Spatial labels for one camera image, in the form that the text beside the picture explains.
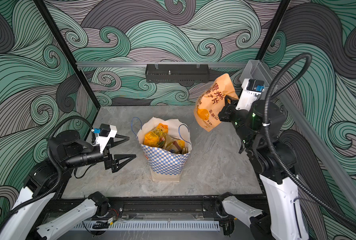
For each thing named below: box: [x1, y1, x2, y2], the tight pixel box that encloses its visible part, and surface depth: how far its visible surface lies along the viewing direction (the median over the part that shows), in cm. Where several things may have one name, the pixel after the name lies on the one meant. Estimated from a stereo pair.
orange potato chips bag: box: [193, 73, 239, 132], surface depth 55 cm
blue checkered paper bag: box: [137, 117, 193, 182], surface depth 73 cm
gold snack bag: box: [166, 139, 188, 155], surface depth 83 cm
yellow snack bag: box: [143, 123, 168, 148], surface depth 83 cm
